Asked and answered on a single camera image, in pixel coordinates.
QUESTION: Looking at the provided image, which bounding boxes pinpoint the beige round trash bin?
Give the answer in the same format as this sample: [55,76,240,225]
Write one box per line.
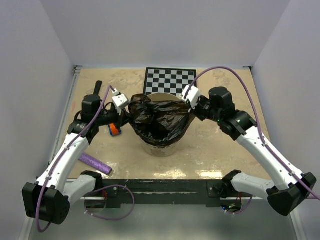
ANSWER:
[141,93,180,158]

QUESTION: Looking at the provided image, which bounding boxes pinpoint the black trash bag roll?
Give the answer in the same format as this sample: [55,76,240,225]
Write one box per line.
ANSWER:
[93,80,102,96]

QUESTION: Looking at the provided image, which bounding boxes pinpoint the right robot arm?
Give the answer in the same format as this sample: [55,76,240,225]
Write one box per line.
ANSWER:
[187,86,317,216]

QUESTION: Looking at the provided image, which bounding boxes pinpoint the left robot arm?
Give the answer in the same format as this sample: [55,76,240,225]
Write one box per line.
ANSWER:
[22,93,130,225]

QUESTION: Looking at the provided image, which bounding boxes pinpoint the black white chessboard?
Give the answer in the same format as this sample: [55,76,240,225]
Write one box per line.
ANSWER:
[143,67,197,97]

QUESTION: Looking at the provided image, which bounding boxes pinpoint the colourful toy block car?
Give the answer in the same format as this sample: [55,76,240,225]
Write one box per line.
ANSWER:
[108,123,122,137]

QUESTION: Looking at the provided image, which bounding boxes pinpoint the purple glitter microphone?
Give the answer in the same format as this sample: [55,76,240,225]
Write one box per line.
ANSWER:
[79,153,113,175]

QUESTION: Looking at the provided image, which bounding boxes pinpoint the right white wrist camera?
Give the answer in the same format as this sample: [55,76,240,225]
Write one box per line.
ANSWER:
[181,85,202,110]

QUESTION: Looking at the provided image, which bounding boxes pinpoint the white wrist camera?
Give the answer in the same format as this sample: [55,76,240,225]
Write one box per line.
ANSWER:
[112,93,130,115]
[181,85,202,110]

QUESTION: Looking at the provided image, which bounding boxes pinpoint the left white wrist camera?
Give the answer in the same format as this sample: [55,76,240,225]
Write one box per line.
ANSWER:
[112,93,130,115]

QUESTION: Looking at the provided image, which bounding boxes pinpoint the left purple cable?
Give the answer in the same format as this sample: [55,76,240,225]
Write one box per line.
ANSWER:
[35,85,136,233]

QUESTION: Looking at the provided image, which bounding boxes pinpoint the purple cable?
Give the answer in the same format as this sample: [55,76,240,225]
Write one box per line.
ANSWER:
[188,66,320,216]
[35,85,136,233]

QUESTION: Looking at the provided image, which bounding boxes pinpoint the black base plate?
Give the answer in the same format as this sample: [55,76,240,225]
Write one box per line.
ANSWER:
[74,178,253,210]

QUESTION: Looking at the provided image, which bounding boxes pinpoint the aluminium left rail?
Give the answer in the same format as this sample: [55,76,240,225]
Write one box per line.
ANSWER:
[47,65,83,166]

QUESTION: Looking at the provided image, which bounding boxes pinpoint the aluminium rail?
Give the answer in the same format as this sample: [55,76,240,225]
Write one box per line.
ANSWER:
[47,65,83,166]
[79,178,266,201]

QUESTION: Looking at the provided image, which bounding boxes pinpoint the aluminium front rail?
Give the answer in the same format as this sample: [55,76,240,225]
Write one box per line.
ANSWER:
[79,178,266,201]

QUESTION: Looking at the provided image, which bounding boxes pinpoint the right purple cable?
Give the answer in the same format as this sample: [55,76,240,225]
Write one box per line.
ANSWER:
[188,66,320,216]

